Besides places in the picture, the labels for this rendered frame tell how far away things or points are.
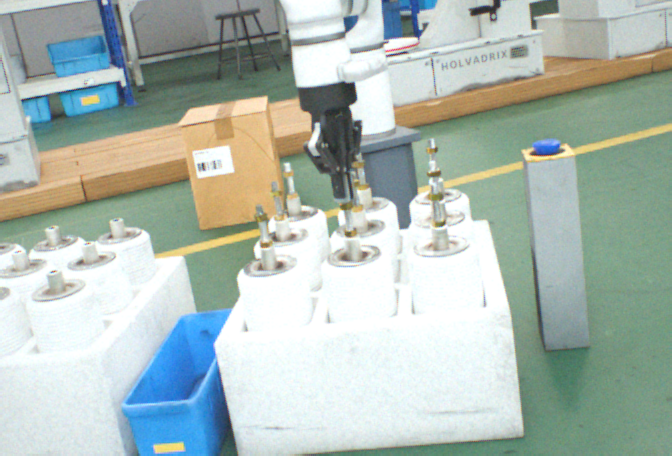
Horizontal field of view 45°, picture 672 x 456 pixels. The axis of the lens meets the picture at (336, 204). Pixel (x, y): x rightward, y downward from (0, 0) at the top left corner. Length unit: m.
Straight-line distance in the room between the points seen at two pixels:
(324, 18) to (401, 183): 0.67
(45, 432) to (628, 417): 0.80
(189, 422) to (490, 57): 2.54
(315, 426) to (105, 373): 0.30
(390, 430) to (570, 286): 0.38
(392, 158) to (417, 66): 1.69
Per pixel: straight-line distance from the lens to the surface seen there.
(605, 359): 1.32
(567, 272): 1.29
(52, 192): 2.94
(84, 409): 1.21
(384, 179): 1.59
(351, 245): 1.09
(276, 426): 1.14
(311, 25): 1.01
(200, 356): 1.41
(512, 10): 3.54
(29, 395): 1.23
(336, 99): 1.01
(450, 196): 1.31
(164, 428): 1.14
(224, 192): 2.25
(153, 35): 9.37
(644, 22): 3.85
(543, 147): 1.25
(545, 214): 1.26
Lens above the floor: 0.62
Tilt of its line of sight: 16 degrees down
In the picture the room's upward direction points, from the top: 9 degrees counter-clockwise
